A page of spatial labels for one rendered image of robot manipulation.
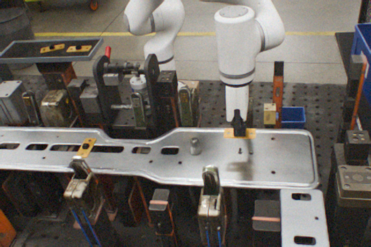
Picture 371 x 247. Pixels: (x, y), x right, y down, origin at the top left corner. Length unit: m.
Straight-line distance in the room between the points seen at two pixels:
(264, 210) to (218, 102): 0.89
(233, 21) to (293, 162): 0.43
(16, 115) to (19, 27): 2.65
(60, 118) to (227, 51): 0.69
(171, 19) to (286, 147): 0.67
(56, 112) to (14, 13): 2.69
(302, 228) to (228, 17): 0.49
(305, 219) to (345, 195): 0.10
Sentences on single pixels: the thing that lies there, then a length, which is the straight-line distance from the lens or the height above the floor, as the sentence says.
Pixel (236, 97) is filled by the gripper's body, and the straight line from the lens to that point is 0.86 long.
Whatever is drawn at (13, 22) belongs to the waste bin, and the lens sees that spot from 3.95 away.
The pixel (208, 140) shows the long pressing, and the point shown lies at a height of 1.00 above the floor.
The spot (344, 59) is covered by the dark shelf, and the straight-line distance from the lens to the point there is 1.40.
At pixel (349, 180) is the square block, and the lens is 0.92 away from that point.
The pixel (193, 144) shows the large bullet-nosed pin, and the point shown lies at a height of 1.04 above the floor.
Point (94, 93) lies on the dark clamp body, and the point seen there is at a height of 1.08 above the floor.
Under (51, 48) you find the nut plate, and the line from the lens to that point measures 1.43.
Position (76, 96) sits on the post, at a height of 1.06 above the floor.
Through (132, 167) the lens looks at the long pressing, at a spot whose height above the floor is 1.00.
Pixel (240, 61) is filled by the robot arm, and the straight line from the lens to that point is 0.82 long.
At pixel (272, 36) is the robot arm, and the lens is 0.84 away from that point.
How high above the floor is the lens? 1.73
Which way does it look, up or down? 39 degrees down
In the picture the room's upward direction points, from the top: 9 degrees counter-clockwise
